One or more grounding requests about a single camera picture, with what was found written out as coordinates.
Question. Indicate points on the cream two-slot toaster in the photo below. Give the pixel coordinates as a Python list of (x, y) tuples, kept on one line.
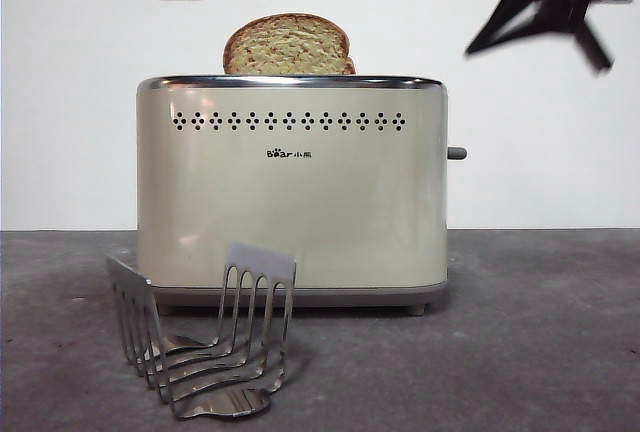
[(300, 212)]

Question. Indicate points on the brown toast bread slice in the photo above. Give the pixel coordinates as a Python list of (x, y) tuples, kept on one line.
[(287, 49)]

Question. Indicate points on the grey toaster lever knob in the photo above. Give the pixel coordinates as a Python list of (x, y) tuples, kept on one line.
[(458, 153)]

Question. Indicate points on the stainless steel bread rack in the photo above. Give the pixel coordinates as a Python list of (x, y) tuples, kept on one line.
[(260, 263)]

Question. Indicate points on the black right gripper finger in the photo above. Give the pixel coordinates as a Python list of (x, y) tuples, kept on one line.
[(547, 19), (502, 12)]

